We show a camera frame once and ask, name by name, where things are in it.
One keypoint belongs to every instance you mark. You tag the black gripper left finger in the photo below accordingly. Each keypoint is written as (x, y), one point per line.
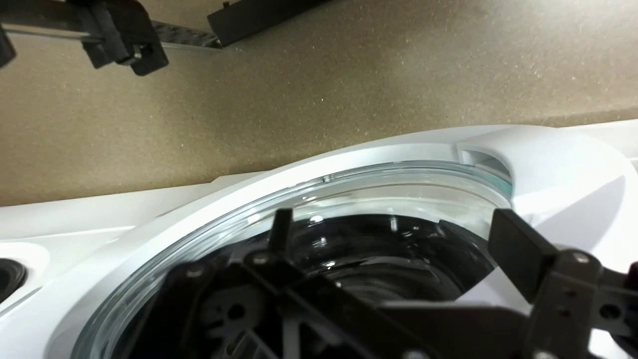
(302, 289)

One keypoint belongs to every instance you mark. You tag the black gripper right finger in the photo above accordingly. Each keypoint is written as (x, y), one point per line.
(571, 291)

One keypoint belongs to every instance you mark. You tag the white middle washing machine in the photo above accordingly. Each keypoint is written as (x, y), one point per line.
(41, 241)

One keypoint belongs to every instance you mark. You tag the white round washer door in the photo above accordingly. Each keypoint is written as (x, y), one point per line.
(374, 201)

